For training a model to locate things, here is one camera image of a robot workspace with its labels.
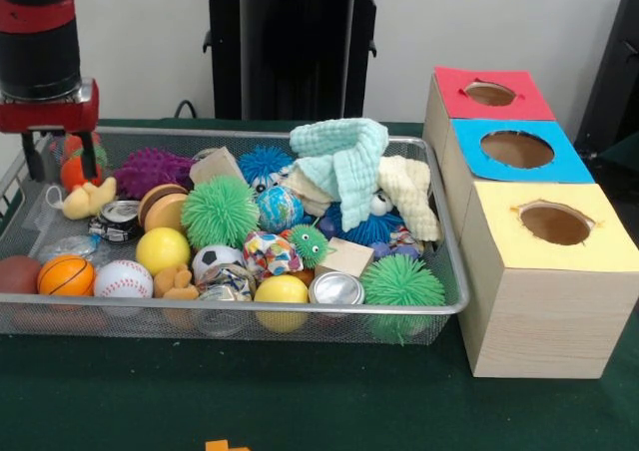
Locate green spiky ball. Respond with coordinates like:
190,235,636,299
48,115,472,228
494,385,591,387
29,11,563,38
357,253,447,344
182,177,261,251

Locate small orange basketball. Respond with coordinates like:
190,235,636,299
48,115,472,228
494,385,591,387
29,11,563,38
37,254,98,297

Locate dark green tablecloth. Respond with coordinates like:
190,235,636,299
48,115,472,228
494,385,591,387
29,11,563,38
0,117,639,451

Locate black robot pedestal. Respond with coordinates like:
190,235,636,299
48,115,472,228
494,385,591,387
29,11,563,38
193,0,401,123

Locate clear mesh bin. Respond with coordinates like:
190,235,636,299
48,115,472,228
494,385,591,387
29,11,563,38
0,127,474,345

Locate yellow smiley ball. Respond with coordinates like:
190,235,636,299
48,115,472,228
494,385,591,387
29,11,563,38
136,227,192,276

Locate mint green cloth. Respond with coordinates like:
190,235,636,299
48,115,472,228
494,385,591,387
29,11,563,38
290,119,390,232

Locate wooden box with three holes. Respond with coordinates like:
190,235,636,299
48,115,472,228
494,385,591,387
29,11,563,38
422,67,639,379

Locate cream muslin cloth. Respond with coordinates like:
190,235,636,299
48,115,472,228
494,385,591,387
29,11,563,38
278,155,441,242

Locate clear plastic packet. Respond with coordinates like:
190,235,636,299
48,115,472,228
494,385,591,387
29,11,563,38
35,233,101,264

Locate white baseball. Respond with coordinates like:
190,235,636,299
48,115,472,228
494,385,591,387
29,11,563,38
93,260,155,318

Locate black cable loop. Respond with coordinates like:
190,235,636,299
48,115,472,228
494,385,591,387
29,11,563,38
174,99,201,121

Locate purple spiky toy with eyes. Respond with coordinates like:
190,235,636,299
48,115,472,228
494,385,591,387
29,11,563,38
113,149,197,201

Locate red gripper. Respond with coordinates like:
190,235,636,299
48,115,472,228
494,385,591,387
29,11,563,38
0,79,102,188

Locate black can with silver top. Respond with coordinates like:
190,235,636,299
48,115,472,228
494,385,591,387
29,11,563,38
90,200,144,243

